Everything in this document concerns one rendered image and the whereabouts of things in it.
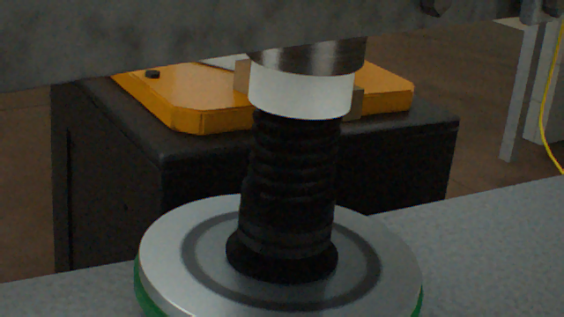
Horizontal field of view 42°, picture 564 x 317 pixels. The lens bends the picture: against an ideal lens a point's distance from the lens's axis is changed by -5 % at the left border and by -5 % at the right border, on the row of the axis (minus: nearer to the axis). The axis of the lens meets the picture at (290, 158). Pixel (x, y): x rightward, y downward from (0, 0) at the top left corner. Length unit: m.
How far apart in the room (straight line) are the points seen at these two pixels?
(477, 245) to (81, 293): 0.38
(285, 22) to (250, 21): 0.03
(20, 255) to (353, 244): 1.78
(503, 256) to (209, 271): 0.32
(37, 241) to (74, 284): 1.75
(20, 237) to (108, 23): 2.10
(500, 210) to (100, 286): 0.44
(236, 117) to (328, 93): 0.70
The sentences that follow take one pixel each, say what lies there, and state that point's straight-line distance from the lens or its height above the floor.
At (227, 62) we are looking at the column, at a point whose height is 0.80.
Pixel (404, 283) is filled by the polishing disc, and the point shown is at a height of 0.88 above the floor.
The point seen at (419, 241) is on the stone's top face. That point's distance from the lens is 0.75.
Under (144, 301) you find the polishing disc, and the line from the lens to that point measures 0.54.
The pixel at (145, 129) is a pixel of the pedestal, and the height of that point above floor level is 0.74.
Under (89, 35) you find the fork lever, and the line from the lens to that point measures 0.31.
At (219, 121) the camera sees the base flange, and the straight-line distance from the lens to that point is 1.18.
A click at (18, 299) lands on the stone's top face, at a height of 0.83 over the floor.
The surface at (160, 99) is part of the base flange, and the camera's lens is 1.22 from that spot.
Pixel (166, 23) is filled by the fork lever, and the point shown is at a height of 1.09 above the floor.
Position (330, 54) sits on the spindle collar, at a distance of 0.48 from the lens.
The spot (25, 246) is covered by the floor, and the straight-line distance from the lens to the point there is 2.35.
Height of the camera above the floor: 1.17
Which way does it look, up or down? 23 degrees down
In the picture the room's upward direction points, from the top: 7 degrees clockwise
